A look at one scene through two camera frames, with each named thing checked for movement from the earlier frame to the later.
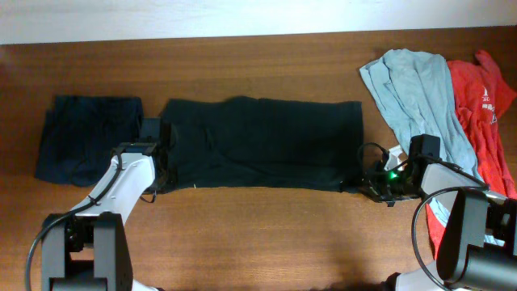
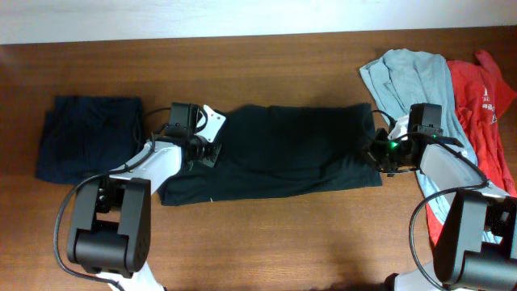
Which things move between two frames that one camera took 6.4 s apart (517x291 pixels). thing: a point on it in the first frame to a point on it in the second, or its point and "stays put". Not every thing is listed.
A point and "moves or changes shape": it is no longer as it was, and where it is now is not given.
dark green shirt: x=265 y=143 moves or changes shape
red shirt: x=482 y=97 stays put
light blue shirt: x=422 y=99 stays put
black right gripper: x=369 y=185 to x=380 y=135
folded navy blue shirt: x=81 y=134 stays put
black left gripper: x=171 y=181 to x=211 y=158
